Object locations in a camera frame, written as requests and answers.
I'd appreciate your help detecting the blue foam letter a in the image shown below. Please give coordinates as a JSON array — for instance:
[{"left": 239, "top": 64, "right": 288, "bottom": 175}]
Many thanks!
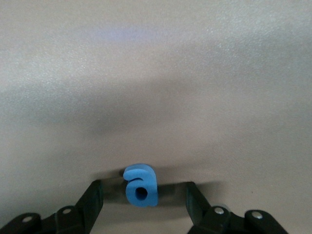
[{"left": 122, "top": 163, "right": 159, "bottom": 208}]

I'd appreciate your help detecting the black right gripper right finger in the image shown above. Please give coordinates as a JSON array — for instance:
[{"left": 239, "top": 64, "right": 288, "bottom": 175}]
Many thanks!
[{"left": 185, "top": 181, "right": 290, "bottom": 234}]

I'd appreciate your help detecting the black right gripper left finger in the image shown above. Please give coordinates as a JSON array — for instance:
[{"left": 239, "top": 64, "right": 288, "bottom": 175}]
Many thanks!
[{"left": 0, "top": 179, "right": 104, "bottom": 234}]

